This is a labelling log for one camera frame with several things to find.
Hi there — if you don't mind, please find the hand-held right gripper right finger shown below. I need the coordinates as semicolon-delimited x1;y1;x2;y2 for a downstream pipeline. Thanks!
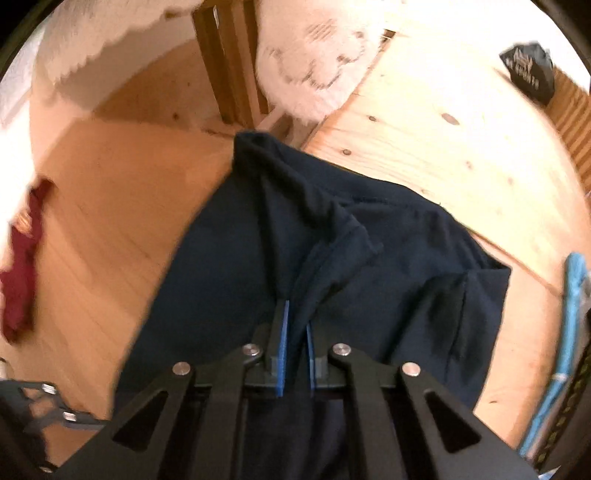
305;320;539;480

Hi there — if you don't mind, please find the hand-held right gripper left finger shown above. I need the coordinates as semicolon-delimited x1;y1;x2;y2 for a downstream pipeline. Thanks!
55;300;291;480

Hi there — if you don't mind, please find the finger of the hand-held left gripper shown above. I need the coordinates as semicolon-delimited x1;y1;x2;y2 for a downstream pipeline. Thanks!
0;379;110;469

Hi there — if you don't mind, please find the navy blue t-shirt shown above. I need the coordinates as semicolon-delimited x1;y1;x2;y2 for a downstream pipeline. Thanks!
113;130;512;480

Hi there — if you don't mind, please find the maroon shirt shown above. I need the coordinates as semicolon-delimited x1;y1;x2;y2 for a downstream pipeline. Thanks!
0;178;56;344

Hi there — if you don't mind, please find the light blue folded garment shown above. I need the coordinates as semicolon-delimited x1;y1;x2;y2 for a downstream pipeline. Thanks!
519;251;591;457

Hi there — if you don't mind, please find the wooden chair leg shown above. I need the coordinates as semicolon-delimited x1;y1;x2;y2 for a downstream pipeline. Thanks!
191;0;296;144

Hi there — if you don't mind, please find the white lace curtain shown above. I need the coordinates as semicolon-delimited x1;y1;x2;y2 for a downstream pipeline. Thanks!
37;0;204;86
255;0;386;125

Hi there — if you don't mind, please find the wooden slat railing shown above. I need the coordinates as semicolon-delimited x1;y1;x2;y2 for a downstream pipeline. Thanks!
547;69;591;195

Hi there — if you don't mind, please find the black drawstring bag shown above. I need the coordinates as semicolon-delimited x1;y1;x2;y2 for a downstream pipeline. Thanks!
499;41;556;103

